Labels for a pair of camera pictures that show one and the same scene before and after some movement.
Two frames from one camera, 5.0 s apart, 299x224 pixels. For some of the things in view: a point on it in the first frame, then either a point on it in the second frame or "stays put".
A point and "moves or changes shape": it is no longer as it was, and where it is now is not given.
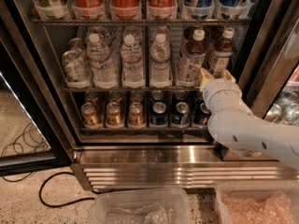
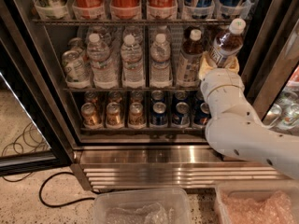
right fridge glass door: [269, 77] stays put
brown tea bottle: [222, 51] moves or changes shape
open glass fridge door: [33, 136] stays put
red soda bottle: [162, 1] stays put
